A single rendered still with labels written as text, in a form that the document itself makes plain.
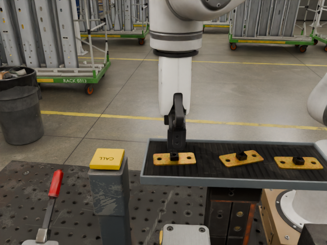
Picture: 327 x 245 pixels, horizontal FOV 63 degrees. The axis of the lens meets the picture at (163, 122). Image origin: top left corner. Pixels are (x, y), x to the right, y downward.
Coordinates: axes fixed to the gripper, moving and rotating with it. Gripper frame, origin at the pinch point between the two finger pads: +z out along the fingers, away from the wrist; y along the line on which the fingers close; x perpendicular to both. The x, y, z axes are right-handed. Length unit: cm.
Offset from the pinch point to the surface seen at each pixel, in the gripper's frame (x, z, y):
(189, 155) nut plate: 3.4, 6.2, -0.9
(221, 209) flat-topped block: 9.7, 16.6, 4.2
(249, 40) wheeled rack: 239, 95, -600
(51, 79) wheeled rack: -142, 96, -332
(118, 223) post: -12.0, 22.7, 1.1
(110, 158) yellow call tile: -12.7, 6.6, -1.3
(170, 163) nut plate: -0.8, 6.3, 1.5
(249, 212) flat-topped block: 15.5, 16.9, 4.8
